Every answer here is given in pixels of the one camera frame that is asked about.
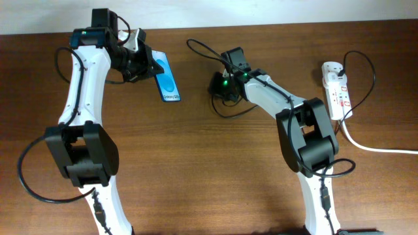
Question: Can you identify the white power strip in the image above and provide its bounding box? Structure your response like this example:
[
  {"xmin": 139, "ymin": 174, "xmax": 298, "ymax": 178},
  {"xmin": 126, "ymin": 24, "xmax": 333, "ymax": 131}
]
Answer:
[{"xmin": 321, "ymin": 61, "xmax": 352, "ymax": 121}]

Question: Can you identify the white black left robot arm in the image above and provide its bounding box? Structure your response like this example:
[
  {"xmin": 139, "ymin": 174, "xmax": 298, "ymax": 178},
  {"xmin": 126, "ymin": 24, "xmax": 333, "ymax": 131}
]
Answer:
[{"xmin": 45, "ymin": 8, "xmax": 169, "ymax": 234}]

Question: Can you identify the black USB charging cable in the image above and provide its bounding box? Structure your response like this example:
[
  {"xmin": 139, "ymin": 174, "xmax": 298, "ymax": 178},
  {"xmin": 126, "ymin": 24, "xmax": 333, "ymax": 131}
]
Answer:
[{"xmin": 211, "ymin": 50, "xmax": 377, "ymax": 136}]

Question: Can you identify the blue Samsung Galaxy smartphone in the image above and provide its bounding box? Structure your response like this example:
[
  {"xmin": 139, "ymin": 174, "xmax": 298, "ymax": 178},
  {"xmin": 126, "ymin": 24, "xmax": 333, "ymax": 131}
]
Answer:
[{"xmin": 152, "ymin": 50, "xmax": 181, "ymax": 102}]

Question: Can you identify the white USB charger plug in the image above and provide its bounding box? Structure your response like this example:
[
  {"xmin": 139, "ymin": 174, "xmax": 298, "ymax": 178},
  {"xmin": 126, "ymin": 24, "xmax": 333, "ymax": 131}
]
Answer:
[{"xmin": 323, "ymin": 71, "xmax": 347, "ymax": 89}]

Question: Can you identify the white power strip cord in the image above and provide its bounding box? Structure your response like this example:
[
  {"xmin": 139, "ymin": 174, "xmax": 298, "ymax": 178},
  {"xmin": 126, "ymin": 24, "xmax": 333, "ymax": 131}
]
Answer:
[{"xmin": 339, "ymin": 119, "xmax": 418, "ymax": 155}]

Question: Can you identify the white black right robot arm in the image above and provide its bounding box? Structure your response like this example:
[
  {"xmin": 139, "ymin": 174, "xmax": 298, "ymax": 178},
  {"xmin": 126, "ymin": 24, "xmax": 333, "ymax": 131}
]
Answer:
[{"xmin": 211, "ymin": 48, "xmax": 340, "ymax": 234}]

